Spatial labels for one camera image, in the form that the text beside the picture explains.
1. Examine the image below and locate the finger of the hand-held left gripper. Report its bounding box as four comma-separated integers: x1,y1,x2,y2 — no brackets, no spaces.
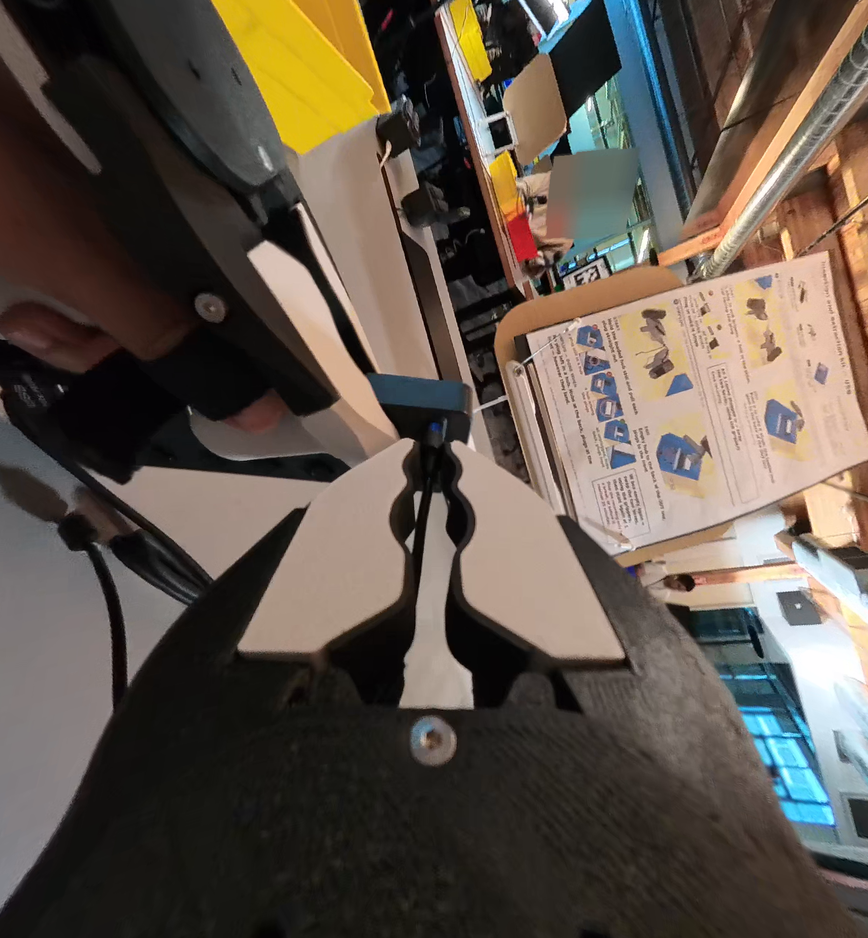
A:
287,202,400,442
191,238,404,463

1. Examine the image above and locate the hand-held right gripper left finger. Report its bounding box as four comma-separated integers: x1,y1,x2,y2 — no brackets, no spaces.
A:
236,440,422,655

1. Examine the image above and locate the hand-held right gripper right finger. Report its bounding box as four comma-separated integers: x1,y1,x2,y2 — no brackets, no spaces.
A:
446,443,630,668

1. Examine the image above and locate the black USB hub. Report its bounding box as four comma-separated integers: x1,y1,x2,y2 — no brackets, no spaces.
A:
367,374,474,446

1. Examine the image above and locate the grey desk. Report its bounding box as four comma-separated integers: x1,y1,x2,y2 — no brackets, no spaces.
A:
0,113,494,938

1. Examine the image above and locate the person's left hand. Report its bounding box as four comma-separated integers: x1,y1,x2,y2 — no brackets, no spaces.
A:
0,25,286,435

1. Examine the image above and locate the yellow plastic bin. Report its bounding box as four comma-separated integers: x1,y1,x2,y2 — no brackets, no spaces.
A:
449,0,495,83
487,150,524,221
291,0,392,114
214,0,376,156

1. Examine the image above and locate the white document stand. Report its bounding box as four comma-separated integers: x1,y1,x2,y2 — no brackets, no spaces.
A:
503,319,636,558

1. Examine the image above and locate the red plastic bin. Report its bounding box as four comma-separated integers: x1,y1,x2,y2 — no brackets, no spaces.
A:
506,214,543,262

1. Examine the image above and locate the black power adapter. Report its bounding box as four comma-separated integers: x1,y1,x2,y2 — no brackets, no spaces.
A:
375,94,425,156

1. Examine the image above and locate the black white tag sign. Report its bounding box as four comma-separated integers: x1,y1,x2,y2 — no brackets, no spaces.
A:
560,258,612,296

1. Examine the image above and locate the printed instruction sheet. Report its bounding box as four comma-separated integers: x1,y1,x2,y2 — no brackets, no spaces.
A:
525,251,868,555

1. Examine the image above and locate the silver ceiling duct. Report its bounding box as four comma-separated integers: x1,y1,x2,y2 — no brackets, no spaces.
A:
691,0,868,279

